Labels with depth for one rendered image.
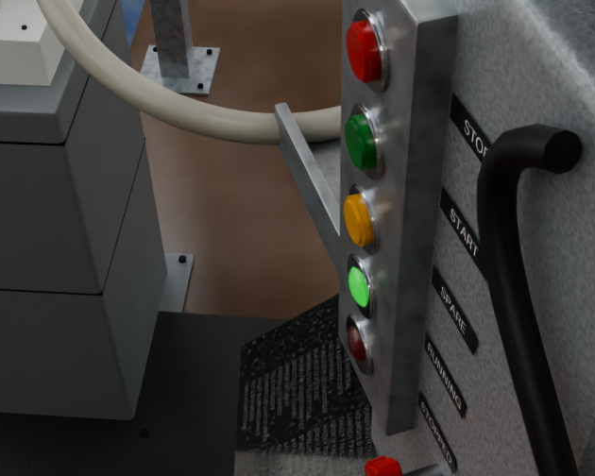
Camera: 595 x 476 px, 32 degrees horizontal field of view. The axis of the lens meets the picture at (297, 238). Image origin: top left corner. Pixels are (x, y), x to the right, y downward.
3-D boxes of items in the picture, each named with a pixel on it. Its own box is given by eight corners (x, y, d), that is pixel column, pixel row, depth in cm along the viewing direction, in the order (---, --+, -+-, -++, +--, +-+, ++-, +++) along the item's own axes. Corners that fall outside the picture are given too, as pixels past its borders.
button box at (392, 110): (429, 426, 59) (483, 8, 39) (385, 439, 59) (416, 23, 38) (377, 322, 65) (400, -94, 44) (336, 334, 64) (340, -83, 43)
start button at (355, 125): (383, 178, 47) (386, 135, 46) (363, 183, 47) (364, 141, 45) (364, 143, 49) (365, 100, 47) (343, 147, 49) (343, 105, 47)
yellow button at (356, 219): (380, 253, 51) (382, 216, 49) (360, 258, 51) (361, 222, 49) (361, 217, 53) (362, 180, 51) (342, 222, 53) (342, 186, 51)
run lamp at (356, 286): (382, 313, 55) (384, 283, 53) (358, 319, 55) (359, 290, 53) (366, 280, 57) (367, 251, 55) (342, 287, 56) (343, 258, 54)
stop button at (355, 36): (388, 91, 44) (391, 41, 42) (365, 96, 43) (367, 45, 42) (366, 56, 45) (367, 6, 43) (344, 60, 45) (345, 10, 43)
